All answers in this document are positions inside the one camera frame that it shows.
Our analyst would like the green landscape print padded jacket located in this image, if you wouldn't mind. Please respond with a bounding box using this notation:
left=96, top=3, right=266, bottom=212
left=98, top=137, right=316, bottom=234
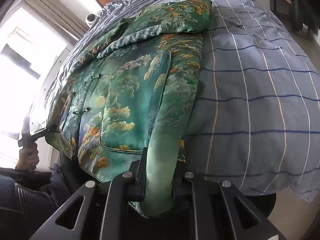
left=45, top=0, right=212, bottom=217

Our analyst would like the person's left hand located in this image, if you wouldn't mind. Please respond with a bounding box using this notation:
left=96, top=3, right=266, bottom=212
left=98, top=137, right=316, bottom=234
left=16, top=143, right=40, bottom=171

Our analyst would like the blue plaid bed duvet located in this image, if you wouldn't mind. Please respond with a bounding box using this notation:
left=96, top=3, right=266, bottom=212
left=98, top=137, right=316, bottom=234
left=45, top=0, right=319, bottom=200

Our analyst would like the beige window curtain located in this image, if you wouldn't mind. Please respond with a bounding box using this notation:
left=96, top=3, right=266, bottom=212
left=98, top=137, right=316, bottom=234
left=24, top=0, right=89, bottom=45

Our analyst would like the dark wooden chair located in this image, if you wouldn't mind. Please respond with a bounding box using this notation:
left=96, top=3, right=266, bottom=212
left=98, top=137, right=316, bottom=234
left=270, top=0, right=319, bottom=36

